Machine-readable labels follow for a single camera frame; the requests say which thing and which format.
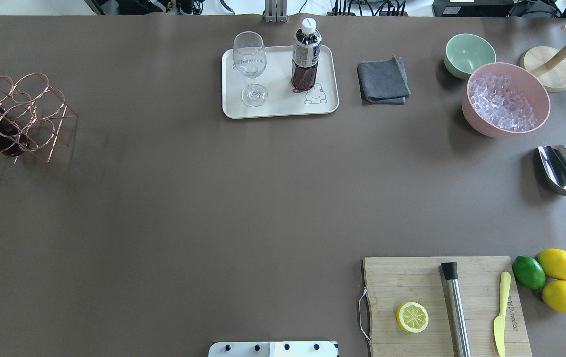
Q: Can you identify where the tea bottle white cap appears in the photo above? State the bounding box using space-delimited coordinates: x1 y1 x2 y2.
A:
290 17 322 92

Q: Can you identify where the cream rectangular tray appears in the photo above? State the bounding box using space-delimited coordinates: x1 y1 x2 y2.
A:
221 45 339 119

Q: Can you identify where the clear wine glass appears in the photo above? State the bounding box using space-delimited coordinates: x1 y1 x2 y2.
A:
233 31 268 108

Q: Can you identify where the grey folded cloth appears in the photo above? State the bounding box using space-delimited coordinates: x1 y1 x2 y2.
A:
356 56 411 105

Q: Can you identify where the wooden cutting board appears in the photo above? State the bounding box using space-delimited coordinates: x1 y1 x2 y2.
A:
362 257 512 357

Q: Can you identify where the half lemon slice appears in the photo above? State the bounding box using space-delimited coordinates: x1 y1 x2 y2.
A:
396 302 429 334

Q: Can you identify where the steel muddler black tip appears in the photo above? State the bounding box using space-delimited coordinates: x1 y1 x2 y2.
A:
440 262 472 357

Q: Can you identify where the green bowl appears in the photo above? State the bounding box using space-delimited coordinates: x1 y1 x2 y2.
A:
443 33 497 79

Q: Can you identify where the pink bowl of ice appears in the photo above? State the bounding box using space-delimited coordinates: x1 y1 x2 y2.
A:
462 62 551 138

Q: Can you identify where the yellow plastic knife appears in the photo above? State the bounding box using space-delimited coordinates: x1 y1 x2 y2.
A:
492 271 511 357

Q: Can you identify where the green lime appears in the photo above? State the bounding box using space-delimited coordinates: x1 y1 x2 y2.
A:
512 255 546 290

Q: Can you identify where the yellow lemon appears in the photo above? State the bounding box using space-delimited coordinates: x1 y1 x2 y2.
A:
541 280 566 313
535 248 566 281

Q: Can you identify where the wooden stand round base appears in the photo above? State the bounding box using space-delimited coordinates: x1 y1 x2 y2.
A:
519 25 566 92

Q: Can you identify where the aluminium frame post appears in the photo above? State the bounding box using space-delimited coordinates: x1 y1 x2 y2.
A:
263 0 289 23

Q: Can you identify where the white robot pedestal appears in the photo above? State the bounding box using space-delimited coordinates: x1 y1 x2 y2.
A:
208 341 339 357

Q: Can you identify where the copper wire bottle basket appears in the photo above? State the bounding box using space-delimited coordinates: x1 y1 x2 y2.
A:
0 73 78 164

